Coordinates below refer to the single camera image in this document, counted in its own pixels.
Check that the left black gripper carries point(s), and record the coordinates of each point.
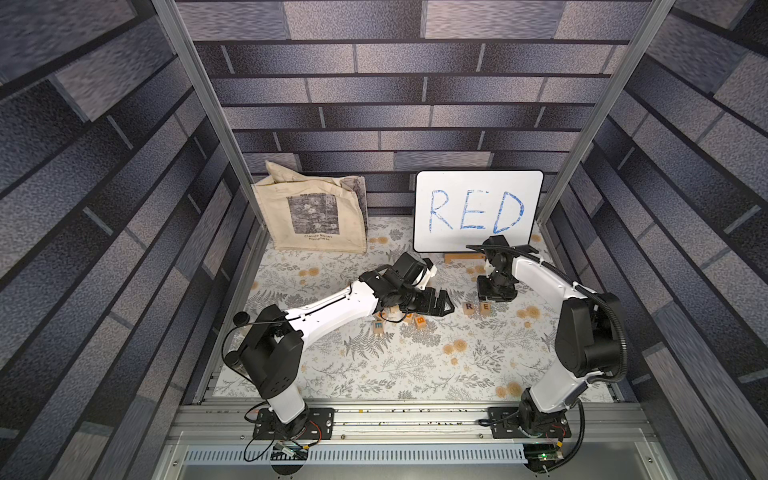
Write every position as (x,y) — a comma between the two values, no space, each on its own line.
(429,308)

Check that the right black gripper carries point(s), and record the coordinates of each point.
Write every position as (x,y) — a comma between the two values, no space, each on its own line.
(497,285)

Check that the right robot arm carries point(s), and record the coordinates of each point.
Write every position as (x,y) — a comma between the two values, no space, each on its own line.
(590,340)

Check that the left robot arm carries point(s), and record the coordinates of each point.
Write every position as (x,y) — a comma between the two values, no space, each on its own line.
(270,354)

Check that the whiteboard with RED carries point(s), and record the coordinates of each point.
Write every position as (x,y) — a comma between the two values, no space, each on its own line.
(455,209)

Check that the wooden whiteboard stand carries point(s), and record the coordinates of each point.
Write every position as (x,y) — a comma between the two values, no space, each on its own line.
(449,258)

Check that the floral table mat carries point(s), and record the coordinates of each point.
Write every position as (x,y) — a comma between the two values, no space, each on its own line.
(460,358)

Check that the beige canvas tote bag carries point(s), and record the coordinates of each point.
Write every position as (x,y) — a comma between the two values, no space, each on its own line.
(313,213)

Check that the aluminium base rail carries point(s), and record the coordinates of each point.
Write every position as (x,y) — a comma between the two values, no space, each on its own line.
(221,421)

